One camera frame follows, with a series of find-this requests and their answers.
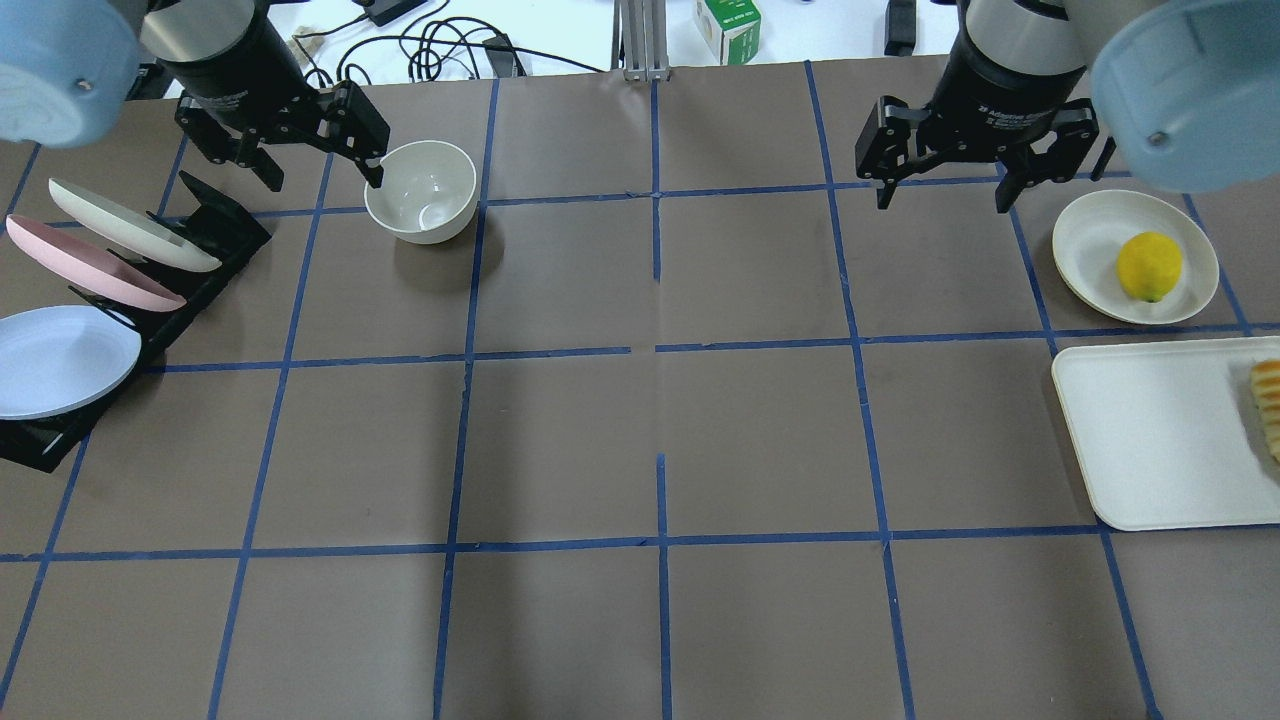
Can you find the sliced yellow bread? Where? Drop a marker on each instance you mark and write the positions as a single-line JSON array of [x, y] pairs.
[[1264, 378]]

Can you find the black dish rack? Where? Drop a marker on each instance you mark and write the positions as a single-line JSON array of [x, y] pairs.
[[220, 226]]

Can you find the pink plate in rack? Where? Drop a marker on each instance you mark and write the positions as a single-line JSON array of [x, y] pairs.
[[89, 267]]

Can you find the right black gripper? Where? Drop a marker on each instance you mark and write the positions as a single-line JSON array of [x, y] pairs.
[[1003, 88]]

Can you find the cream plate in rack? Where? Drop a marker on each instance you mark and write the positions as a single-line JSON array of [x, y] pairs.
[[131, 230]]

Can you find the aluminium frame post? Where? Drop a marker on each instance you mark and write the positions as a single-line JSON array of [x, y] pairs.
[[640, 40]]

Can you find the green white carton box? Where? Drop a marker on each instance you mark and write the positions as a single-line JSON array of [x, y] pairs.
[[731, 29]]

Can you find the light blue plate in rack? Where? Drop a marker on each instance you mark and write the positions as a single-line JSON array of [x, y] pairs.
[[56, 359]]

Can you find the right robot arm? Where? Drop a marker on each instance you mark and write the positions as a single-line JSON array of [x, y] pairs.
[[1186, 91]]

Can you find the cream round plate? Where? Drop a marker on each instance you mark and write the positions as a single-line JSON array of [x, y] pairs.
[[1087, 240]]

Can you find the white rectangular tray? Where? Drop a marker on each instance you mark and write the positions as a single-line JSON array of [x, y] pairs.
[[1166, 433]]

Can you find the white bowl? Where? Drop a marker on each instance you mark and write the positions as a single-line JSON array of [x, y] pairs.
[[429, 192]]

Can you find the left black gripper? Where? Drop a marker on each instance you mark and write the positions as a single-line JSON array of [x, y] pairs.
[[228, 72]]

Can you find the yellow lemon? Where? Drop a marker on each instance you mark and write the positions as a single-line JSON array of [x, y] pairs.
[[1148, 266]]

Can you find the black power adapter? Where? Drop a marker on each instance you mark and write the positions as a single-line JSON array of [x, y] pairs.
[[383, 12]]

